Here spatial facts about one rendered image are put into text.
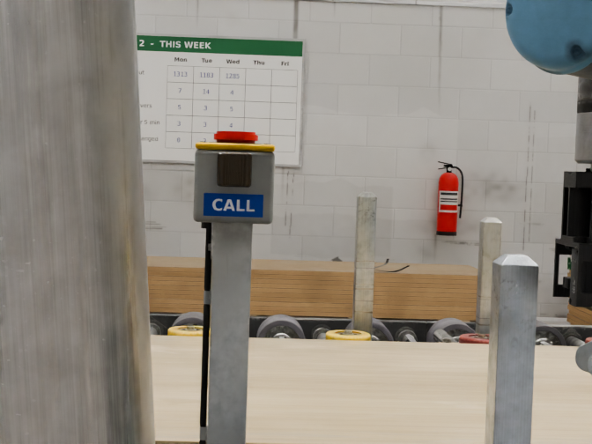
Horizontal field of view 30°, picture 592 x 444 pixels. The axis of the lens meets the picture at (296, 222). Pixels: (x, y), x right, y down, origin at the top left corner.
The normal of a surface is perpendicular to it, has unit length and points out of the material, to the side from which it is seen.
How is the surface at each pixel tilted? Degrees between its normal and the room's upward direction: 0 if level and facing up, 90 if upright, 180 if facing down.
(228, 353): 90
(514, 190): 90
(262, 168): 90
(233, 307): 90
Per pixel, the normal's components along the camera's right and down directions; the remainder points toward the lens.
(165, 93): 0.04, 0.05
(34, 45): 0.52, 0.10
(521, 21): -0.65, 0.01
